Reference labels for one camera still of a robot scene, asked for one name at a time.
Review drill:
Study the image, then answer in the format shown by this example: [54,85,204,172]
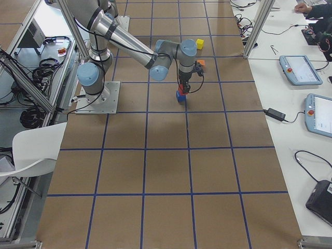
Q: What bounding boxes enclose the person's hand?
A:
[294,3,312,14]

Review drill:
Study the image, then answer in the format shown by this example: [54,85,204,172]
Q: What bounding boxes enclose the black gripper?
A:
[178,72,192,94]

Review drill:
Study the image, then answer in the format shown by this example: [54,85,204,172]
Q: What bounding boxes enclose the near teach pendant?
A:
[305,93,331,137]

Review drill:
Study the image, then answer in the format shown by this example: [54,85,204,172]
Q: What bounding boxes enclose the far teach pendant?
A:
[279,55,323,86]

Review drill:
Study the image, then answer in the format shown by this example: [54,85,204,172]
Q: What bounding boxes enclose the teach pendant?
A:
[279,55,323,86]
[305,93,331,137]

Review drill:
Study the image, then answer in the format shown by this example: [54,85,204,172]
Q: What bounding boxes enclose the grey electronics box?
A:
[15,19,46,55]

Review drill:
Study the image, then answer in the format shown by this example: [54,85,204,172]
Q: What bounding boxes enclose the blue wooden block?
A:
[176,91,186,103]

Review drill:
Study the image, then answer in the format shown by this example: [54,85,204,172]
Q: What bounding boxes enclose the red wooden block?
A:
[177,88,188,95]

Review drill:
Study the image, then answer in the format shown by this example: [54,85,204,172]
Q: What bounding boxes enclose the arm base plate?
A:
[115,15,130,32]
[75,81,120,115]

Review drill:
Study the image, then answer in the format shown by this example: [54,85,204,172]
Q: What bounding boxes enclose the yellow wooden block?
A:
[196,38,204,50]

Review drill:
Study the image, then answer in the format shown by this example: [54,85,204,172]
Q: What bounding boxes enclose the black laptop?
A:
[306,180,331,225]

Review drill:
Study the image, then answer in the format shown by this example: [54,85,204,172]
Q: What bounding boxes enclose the white chair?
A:
[1,122,67,183]

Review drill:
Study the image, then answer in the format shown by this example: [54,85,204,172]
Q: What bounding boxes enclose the aluminium frame post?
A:
[243,0,275,59]

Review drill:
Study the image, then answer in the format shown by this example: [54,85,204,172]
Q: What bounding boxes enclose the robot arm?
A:
[67,1,197,100]

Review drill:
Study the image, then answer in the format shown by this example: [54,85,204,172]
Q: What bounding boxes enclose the black power adapter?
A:
[264,108,286,121]

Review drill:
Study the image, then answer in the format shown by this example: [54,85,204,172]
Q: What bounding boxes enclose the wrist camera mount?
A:
[193,61,204,77]

